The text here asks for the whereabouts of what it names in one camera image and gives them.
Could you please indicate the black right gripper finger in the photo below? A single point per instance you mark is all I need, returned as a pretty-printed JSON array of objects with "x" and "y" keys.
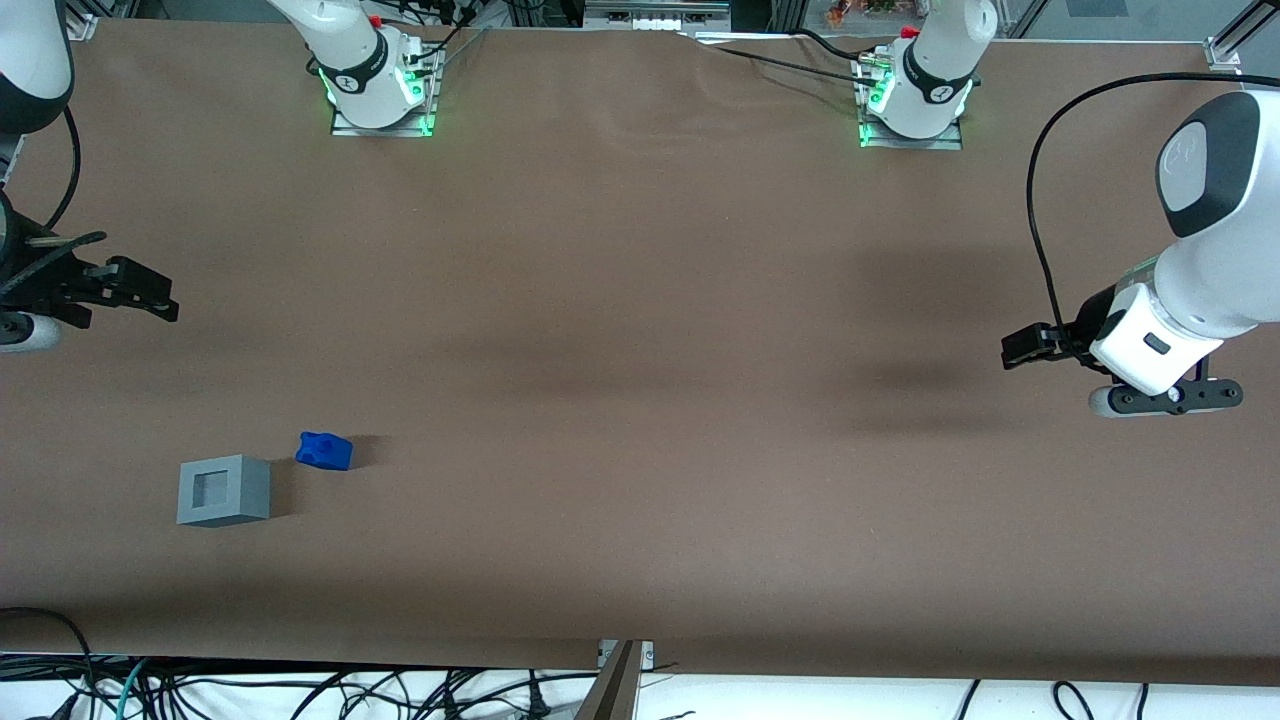
[
  {"x": 140, "y": 278},
  {"x": 160, "y": 309}
]

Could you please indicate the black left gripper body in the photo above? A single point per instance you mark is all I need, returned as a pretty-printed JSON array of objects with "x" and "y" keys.
[{"x": 1093, "y": 317}]

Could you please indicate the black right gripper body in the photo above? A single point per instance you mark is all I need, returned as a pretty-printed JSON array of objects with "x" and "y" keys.
[{"x": 38, "y": 284}]

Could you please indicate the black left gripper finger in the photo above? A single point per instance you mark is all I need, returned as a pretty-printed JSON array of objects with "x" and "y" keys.
[
  {"x": 1058, "y": 334},
  {"x": 1025, "y": 350}
]

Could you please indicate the blue plastic part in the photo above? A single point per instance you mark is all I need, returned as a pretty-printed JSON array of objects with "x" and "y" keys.
[{"x": 325, "y": 451}]

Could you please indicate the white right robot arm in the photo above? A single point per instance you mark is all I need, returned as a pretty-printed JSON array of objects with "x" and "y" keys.
[{"x": 350, "y": 55}]

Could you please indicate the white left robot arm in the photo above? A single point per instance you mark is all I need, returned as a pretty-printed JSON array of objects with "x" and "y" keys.
[{"x": 1220, "y": 260}]

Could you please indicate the gray cube base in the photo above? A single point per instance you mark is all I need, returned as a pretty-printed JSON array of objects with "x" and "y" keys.
[{"x": 245, "y": 492}]

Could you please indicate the brown table cover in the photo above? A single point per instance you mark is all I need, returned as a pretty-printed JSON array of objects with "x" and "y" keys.
[{"x": 640, "y": 350}]

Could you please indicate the white power strip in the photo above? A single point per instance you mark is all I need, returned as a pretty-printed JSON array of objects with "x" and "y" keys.
[{"x": 655, "y": 14}]

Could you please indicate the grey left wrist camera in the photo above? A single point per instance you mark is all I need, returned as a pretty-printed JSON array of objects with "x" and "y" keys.
[{"x": 1170, "y": 397}]

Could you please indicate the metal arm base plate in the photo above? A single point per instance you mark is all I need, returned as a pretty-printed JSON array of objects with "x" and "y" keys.
[
  {"x": 385, "y": 130},
  {"x": 915, "y": 143}
]

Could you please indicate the metal corner bracket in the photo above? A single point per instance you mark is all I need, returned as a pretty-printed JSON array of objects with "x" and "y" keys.
[
  {"x": 83, "y": 27},
  {"x": 1223, "y": 55}
]

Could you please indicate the small metal bracket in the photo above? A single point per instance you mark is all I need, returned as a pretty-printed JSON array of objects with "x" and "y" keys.
[{"x": 647, "y": 654}]

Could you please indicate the aluminium profile post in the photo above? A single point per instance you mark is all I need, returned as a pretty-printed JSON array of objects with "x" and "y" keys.
[{"x": 612, "y": 690}]

